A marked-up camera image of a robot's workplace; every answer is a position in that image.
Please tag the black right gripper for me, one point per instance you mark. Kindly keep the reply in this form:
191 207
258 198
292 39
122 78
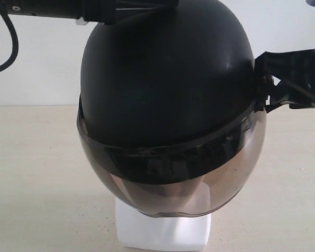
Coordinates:
111 12

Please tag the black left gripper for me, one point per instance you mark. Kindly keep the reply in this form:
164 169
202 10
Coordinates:
298 65

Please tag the black helmet with tinted visor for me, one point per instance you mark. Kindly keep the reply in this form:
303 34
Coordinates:
164 166

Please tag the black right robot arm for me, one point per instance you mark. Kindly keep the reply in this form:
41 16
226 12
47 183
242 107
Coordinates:
39 8

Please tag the white mannequin head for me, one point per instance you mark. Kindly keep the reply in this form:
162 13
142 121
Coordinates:
136 230

